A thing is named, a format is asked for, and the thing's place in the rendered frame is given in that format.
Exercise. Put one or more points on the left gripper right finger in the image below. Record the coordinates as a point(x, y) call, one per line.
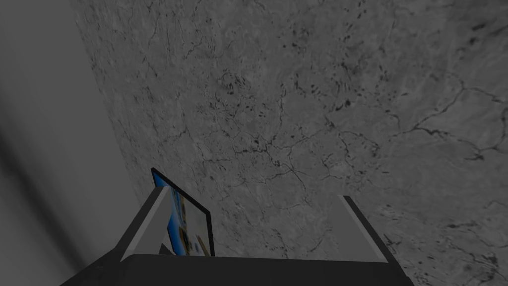
point(353, 234)

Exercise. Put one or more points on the black framed picture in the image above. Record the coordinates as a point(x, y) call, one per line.
point(192, 230)

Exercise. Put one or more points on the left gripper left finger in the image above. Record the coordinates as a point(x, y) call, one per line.
point(149, 230)

